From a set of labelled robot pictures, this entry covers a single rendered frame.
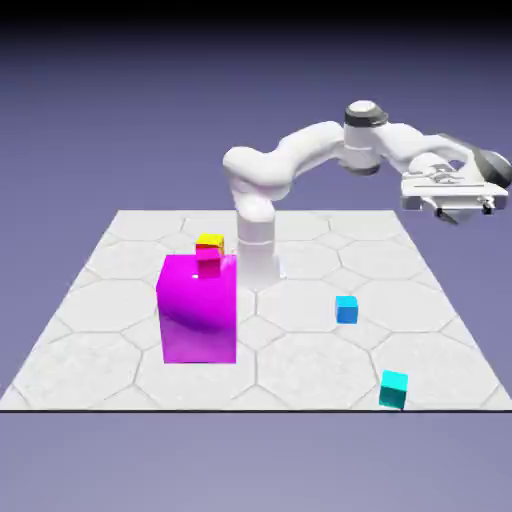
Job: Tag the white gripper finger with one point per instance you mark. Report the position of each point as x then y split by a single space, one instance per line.
488 206
448 216

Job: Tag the large magenta box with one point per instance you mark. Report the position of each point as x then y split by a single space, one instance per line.
198 316

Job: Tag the small cyan cube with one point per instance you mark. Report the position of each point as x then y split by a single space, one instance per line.
393 390

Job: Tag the small blue cube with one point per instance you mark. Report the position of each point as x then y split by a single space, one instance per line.
346 310

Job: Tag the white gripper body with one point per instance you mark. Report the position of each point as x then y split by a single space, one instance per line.
448 192

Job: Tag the small red cube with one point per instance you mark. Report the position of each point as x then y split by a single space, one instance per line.
208 264

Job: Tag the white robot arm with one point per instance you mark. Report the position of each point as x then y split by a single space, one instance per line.
256 236

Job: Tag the small yellow cube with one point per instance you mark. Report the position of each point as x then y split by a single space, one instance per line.
210 240

